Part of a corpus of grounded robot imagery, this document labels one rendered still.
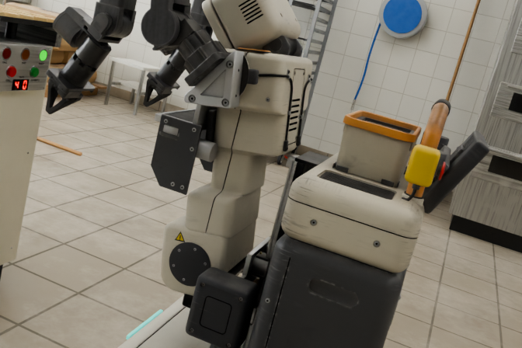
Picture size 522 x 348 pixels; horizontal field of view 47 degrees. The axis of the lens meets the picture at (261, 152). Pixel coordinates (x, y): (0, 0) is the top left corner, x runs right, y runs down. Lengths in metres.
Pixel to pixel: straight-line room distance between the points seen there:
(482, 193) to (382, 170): 3.26
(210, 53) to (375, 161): 0.40
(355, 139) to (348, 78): 4.31
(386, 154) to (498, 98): 3.19
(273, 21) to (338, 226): 0.46
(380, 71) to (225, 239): 4.25
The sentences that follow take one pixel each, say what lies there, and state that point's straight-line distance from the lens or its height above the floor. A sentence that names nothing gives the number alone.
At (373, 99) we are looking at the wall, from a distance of 5.51.
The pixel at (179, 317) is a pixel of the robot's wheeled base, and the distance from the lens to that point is 1.66.
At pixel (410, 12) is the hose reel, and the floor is 1.47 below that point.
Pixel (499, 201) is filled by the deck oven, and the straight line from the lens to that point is 4.50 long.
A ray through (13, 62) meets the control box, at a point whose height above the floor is 0.79.
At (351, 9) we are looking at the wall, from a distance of 5.58.
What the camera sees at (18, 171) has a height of 0.42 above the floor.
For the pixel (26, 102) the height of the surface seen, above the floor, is 0.65.
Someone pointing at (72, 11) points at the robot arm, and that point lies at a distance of 1.36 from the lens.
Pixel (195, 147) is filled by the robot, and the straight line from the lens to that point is 1.33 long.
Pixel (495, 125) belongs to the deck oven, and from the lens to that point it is 4.44.
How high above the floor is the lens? 1.06
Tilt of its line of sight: 11 degrees down
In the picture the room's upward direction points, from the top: 14 degrees clockwise
